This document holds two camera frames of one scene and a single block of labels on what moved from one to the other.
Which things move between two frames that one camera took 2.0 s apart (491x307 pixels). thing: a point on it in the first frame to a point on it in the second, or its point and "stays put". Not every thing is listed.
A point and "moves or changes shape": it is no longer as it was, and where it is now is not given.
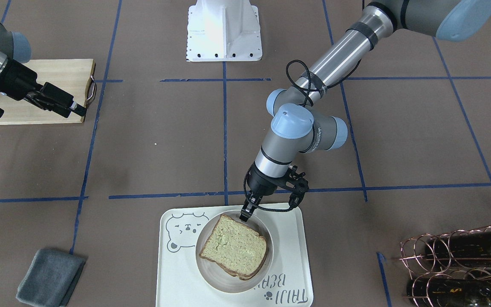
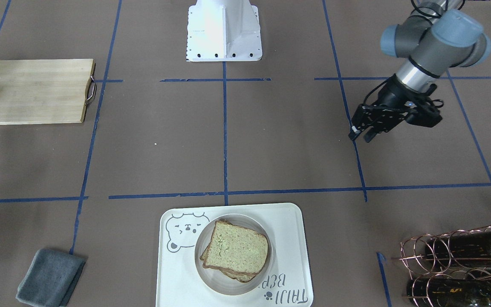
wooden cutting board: x=72 y=76 stays put
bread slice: x=236 y=248 moves or changes shape
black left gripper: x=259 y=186 to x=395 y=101
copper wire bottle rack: x=463 y=268 stays put
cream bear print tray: x=179 y=282 stays put
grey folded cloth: x=52 y=278 stays put
